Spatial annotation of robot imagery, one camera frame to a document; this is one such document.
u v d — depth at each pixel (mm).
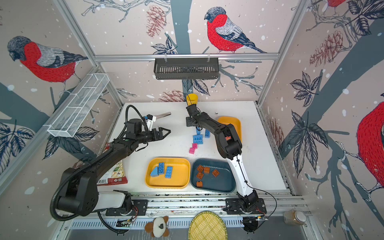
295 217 627
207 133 1001
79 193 413
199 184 782
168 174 832
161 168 856
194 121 795
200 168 856
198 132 1024
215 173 835
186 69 1065
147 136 731
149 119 778
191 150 927
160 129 759
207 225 684
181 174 835
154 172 835
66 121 712
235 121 1024
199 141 978
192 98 1076
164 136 767
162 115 1168
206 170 846
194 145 964
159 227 660
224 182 827
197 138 978
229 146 606
